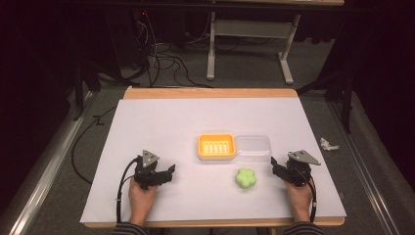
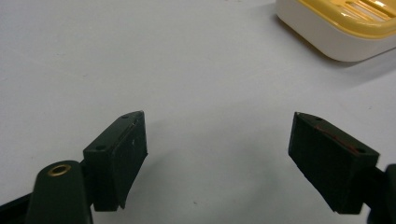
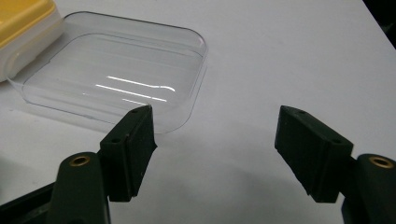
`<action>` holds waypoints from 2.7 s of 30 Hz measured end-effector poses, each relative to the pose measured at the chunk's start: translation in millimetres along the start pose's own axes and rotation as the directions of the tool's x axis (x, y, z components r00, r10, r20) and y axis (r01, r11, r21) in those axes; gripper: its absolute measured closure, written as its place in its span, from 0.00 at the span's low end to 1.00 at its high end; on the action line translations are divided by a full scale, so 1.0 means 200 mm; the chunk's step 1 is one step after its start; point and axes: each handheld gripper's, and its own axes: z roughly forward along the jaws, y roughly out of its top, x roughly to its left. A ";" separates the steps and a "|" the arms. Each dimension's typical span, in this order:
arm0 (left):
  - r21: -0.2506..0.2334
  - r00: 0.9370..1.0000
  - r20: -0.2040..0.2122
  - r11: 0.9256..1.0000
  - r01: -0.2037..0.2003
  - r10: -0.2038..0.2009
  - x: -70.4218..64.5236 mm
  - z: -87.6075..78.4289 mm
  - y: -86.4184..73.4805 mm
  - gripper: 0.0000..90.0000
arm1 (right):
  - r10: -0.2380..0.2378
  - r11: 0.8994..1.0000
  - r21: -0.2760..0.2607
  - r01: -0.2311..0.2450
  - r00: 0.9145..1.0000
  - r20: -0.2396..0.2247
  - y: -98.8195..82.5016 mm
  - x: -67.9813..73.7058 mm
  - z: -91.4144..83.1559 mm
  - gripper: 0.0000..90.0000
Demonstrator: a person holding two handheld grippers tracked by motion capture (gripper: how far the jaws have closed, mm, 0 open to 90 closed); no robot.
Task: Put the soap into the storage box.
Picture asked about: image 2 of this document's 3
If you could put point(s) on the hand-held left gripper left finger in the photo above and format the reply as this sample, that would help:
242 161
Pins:
114 161

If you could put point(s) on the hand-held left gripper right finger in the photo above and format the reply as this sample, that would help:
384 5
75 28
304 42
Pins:
333 168

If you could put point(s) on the white and yellow soap dish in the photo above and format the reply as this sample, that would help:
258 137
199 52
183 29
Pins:
339 34

